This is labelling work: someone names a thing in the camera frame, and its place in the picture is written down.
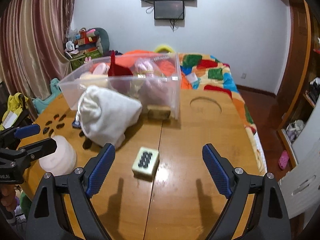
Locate teal rocking horse toy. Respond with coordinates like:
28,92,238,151
31,77,63,116

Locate person's left hand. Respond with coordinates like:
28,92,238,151
1,184,17,212

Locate dark purple garment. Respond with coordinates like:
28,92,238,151
103,50,122,57

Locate white round container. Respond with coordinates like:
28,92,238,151
39,135,76,176

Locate yellow bed headboard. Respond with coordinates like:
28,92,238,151
154,44,175,53

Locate colourful patchwork blanket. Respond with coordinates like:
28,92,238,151
178,53,267,175

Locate green gift box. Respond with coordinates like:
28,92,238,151
70,50,102,70

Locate mahjong tile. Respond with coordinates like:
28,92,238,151
131,147,159,181

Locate pink slipper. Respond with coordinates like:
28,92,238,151
278,150,290,170

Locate yellow cloth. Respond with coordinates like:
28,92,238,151
1,93,29,131

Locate small wall monitor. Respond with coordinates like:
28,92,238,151
154,0,184,20

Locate cream cylindrical jar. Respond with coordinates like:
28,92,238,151
79,72,108,88

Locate wooden wardrobe shelf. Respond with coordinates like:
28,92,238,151
276,0,319,166

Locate pink round jar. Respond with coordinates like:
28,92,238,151
90,62,110,75

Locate white drawstring pouch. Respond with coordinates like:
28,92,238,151
78,86,143,148

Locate clear plastic storage bin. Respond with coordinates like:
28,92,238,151
59,53,181,119

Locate orange puffer jacket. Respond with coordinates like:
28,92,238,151
116,50,191,89

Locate blue Max card box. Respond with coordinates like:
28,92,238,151
72,120,81,129

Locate red velvet pouch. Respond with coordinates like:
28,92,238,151
108,50,133,76

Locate grey plush cushion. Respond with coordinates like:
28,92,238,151
94,27,110,55

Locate pink organza bag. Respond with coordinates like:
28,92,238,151
135,58,170,106

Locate pink striped curtain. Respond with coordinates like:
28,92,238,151
1,0,74,99

